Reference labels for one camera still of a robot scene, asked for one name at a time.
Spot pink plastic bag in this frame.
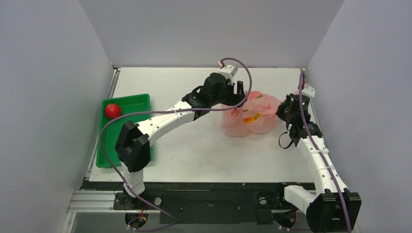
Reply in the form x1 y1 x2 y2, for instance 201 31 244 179
221 91 281 137

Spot green plastic tray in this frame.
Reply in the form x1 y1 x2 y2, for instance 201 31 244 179
99 94 151 166

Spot red fake apple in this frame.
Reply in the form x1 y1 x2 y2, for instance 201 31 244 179
104 103 122 119

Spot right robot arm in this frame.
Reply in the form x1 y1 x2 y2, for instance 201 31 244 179
274 94 361 233

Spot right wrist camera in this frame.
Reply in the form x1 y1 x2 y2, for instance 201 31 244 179
302 84 316 99

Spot black loop cable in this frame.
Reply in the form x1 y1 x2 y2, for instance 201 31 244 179
278 130 294 150

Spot purple cable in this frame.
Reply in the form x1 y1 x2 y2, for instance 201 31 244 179
99 57 253 232
274 70 353 233

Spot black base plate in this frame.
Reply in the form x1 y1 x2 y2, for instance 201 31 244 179
80 182 339 225

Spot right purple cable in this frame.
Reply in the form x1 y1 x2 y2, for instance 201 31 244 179
274 70 353 233

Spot orange fake fruit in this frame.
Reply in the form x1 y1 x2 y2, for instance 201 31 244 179
243 113 263 124

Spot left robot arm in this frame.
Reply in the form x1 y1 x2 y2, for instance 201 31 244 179
115 73 245 209

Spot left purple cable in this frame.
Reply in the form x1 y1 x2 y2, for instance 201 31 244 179
99 57 253 232

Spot aluminium frame rail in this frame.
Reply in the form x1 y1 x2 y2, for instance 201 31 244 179
66 189 357 214

